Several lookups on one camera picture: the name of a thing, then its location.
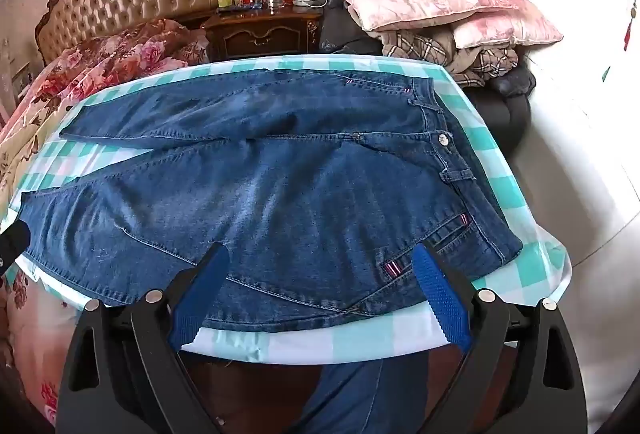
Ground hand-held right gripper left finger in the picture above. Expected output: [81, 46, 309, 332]
[54, 241, 236, 434]

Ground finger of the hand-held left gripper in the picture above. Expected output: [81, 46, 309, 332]
[0, 221, 30, 271]

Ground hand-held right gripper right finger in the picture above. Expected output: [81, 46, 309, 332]
[411, 241, 589, 434]

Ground blue denim pants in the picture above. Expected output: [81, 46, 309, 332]
[21, 66, 524, 334]

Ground beige floral bedsheet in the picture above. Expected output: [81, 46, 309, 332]
[0, 111, 68, 219]

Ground teal white checkered tablecloth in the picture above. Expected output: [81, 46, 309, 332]
[0, 50, 573, 367]

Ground person's leg in jeans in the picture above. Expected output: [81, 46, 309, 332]
[295, 349, 453, 434]

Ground red floral blanket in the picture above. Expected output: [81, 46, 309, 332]
[0, 18, 210, 149]

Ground brown plaid blanket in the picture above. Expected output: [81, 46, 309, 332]
[381, 30, 521, 87]

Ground dark wooden nightstand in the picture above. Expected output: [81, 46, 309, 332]
[204, 4, 325, 62]

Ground small pink floral pillow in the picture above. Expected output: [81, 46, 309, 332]
[452, 0, 565, 49]

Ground red tassel ornament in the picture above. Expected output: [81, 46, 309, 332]
[620, 0, 640, 52]

